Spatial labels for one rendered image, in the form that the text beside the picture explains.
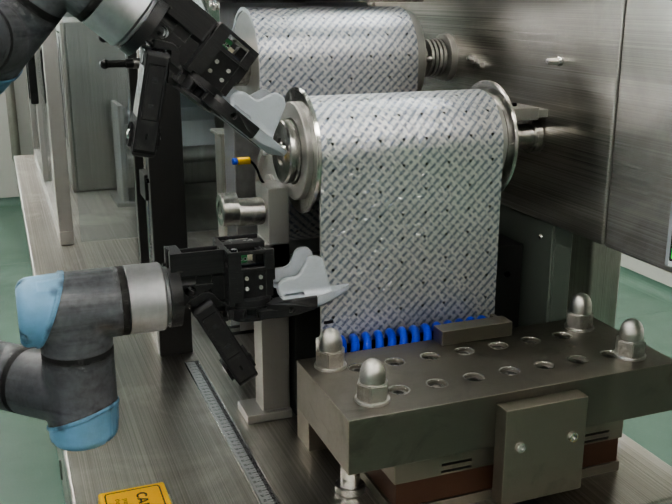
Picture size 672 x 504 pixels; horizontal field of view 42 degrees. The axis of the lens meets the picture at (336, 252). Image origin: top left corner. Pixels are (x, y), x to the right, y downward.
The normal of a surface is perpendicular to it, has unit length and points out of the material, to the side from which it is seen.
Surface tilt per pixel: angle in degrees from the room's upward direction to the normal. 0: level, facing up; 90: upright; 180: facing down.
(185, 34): 90
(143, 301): 79
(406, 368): 0
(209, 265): 90
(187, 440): 0
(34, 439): 0
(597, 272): 90
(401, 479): 90
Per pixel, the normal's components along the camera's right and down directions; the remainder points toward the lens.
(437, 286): 0.36, 0.26
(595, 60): -0.94, 0.10
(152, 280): 0.25, -0.51
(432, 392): 0.00, -0.96
